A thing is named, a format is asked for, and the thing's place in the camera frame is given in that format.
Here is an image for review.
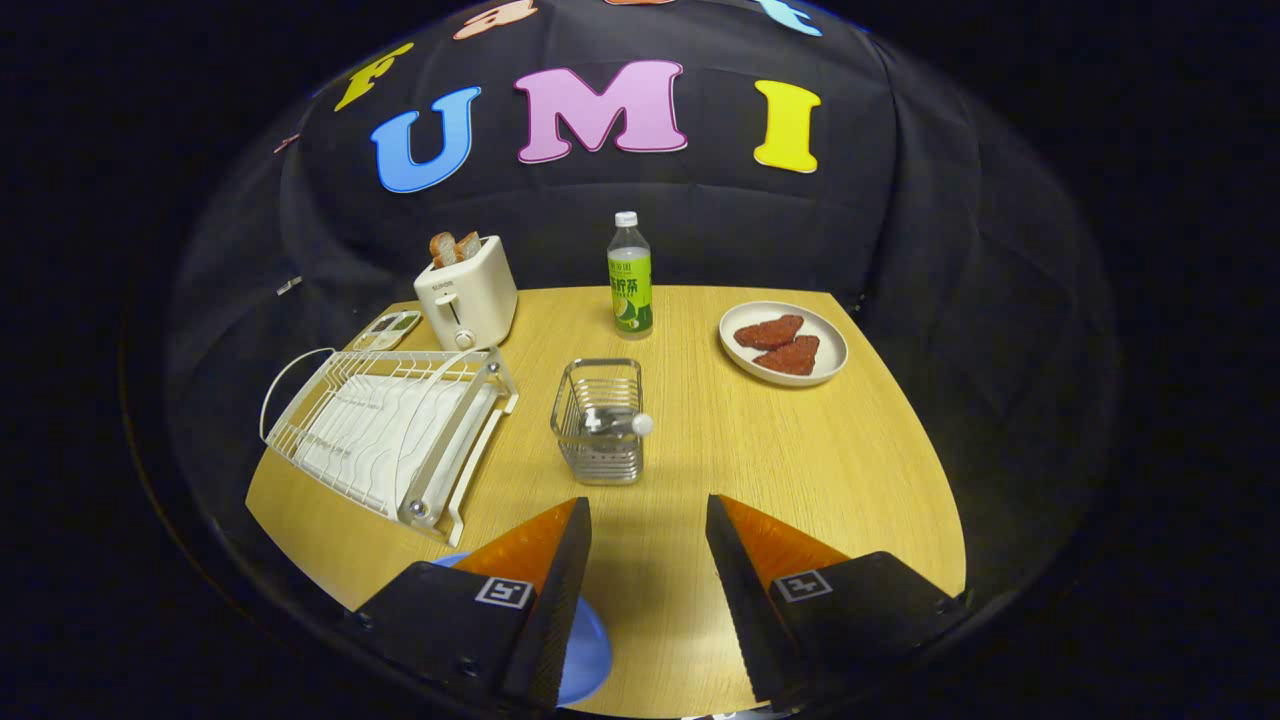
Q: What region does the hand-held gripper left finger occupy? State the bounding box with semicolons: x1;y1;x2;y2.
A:
345;496;594;713

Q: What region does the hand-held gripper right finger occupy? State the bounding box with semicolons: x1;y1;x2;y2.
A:
705;493;971;709

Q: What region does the blue plate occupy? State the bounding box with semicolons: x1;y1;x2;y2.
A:
430;551;613;708

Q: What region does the silver wire basket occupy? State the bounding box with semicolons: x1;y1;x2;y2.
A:
550;358;646;487

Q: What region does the metal spoon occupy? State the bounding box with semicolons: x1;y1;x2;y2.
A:
583;407;655;439

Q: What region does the white wire dish rack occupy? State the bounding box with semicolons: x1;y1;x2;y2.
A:
260;346;520;548

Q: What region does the white round dish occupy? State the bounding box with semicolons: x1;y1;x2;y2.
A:
718;301;850;388

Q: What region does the red meat slice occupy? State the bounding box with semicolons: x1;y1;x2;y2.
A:
734;314;805;351
752;335;821;377

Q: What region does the white toaster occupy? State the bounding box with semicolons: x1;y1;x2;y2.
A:
414;235;519;352

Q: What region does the compartment seasoning tray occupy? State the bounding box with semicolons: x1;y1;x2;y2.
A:
352;310;424;352

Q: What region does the green label drink bottle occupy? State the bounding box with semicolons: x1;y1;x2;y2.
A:
607;211;654;340

